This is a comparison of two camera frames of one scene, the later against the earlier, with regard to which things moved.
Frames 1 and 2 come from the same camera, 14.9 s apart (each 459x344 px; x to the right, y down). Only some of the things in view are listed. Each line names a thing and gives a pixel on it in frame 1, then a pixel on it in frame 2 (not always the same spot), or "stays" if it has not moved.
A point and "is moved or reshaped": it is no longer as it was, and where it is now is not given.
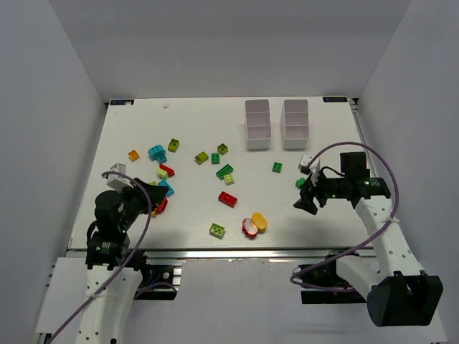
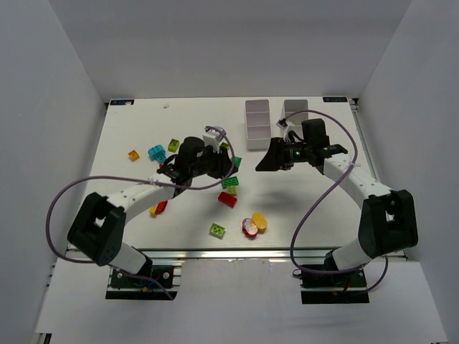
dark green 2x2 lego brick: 215,158 is moved or reshaped
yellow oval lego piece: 260,221 stays
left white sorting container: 258,125 stays
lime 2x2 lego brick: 216,230 stays
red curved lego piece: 160,209 stays
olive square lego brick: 173,145 stays
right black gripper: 314,193 -> 283,154
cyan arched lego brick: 158,153 stays
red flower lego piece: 249,228 stays
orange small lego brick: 133,155 stays
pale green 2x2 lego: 229,179 -> 232,190
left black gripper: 144,195 -> 220,162
